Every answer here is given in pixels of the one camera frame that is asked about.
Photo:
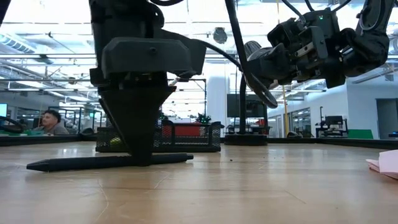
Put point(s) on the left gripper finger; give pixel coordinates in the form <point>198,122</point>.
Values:
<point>136,118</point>

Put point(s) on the black pen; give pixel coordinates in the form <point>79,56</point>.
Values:
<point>77,162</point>

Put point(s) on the background workstation with monitor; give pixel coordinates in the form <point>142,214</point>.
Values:
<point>333,120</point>

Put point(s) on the green panel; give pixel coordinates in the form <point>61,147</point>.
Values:
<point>360,134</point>

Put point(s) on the black mesh desk organizer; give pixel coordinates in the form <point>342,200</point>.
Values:
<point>192,149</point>

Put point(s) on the black vented box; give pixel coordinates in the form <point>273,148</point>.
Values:
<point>258,107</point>

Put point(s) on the small yellow-green highlighter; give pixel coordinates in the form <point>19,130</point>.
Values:
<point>115,141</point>

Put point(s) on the person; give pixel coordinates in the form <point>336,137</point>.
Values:
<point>51,124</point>

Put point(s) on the blue computer monitor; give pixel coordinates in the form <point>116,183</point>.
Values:
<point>3,110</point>

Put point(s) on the pink sticky note pad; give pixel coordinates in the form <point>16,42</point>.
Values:
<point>388,161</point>

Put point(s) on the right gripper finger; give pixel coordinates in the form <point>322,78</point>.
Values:
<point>270,67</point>

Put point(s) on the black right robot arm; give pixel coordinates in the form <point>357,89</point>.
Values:
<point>373,46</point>

